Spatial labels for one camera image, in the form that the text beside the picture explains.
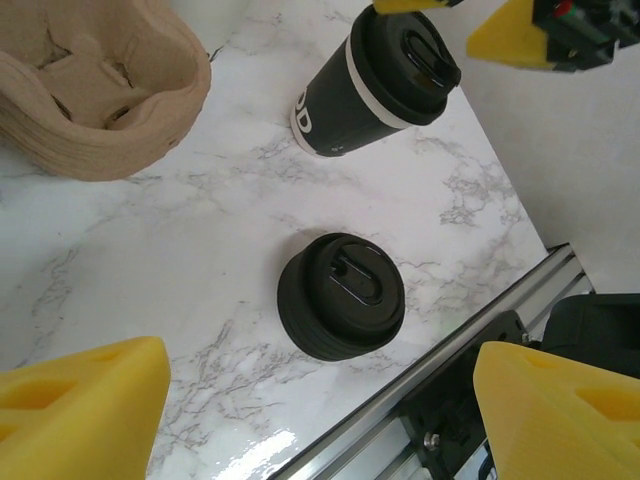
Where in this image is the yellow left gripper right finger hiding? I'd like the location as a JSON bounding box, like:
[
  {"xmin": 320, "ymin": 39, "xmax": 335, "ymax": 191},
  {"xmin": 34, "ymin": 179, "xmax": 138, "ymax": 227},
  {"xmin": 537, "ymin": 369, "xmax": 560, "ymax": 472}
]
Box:
[{"xmin": 472, "ymin": 341, "xmax": 640, "ymax": 480}]

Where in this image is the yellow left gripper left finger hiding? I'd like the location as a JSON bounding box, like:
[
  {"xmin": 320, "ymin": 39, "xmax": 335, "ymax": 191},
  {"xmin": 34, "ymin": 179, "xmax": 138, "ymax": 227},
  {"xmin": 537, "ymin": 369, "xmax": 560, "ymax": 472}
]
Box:
[{"xmin": 0, "ymin": 335, "xmax": 170, "ymax": 480}]

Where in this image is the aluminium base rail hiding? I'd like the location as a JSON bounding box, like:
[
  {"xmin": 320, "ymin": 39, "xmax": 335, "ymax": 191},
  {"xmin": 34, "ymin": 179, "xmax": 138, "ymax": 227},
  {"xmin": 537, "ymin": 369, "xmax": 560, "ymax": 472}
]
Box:
[{"xmin": 269, "ymin": 242, "xmax": 596, "ymax": 480}]

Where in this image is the black round lid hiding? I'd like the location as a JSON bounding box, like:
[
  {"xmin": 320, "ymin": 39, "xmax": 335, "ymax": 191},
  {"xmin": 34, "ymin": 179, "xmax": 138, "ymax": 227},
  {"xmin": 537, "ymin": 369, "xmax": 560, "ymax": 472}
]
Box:
[{"xmin": 277, "ymin": 232, "xmax": 407, "ymax": 364}]

